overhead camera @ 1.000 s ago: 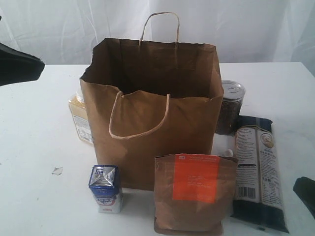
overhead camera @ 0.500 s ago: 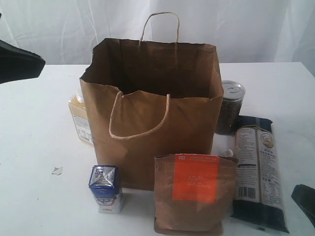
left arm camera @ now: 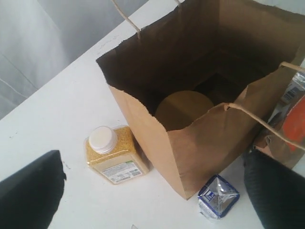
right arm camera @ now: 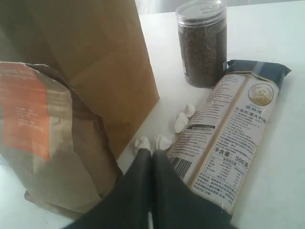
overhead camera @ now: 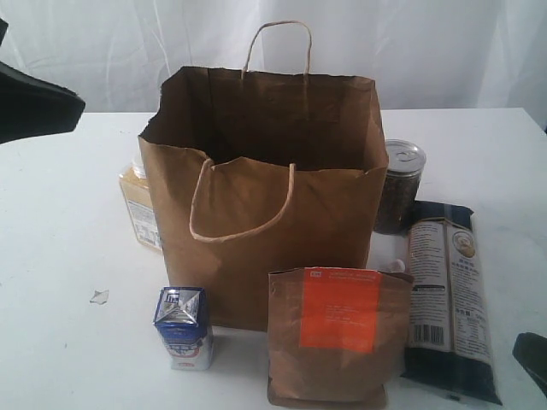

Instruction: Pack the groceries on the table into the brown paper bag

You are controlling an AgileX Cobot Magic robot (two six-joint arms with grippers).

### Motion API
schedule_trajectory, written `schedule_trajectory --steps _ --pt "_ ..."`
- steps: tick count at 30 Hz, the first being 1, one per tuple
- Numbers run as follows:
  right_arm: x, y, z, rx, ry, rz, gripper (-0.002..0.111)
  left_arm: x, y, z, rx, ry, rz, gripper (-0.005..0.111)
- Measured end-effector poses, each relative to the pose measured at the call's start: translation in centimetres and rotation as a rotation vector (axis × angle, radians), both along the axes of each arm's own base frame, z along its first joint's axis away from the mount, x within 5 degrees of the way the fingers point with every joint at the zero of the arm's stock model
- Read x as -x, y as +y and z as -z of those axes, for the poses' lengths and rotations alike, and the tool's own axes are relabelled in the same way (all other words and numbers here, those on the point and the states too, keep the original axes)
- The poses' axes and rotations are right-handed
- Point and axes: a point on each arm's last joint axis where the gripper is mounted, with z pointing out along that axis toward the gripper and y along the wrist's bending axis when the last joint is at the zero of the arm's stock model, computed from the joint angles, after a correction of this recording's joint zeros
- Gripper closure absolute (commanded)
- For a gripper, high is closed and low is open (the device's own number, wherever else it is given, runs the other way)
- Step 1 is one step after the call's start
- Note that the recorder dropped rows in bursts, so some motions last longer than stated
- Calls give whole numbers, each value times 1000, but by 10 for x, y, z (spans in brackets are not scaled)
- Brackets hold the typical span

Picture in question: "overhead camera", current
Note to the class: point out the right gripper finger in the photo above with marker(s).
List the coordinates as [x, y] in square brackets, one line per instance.
[530, 351]

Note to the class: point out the yellow millet plastic bottle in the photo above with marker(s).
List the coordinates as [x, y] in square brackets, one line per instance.
[136, 193]

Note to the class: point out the brown paper shopping bag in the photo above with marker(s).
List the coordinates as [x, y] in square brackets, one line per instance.
[253, 172]

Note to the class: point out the dark noodle packet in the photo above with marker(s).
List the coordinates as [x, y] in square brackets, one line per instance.
[449, 345]

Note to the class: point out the brown pouch orange label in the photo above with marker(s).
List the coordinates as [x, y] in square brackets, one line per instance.
[335, 336]

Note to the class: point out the small clear plastic scrap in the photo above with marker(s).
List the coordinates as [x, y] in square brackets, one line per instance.
[100, 297]

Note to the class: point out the clear can dark grains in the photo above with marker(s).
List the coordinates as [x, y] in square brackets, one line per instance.
[406, 164]

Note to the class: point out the blue white milk carton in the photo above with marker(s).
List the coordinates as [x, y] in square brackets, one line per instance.
[182, 321]

